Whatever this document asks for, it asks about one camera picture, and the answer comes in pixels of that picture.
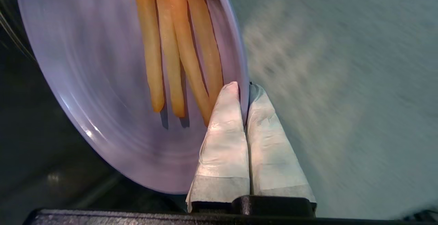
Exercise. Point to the light purple plate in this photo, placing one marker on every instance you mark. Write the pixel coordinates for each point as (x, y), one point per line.
(102, 81)

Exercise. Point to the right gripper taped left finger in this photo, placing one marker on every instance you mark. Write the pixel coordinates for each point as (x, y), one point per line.
(224, 149)

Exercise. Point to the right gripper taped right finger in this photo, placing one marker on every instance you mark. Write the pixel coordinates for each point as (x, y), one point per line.
(273, 149)

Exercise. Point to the silver Panasonic microwave oven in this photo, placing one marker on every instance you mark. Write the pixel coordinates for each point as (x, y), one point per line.
(34, 149)

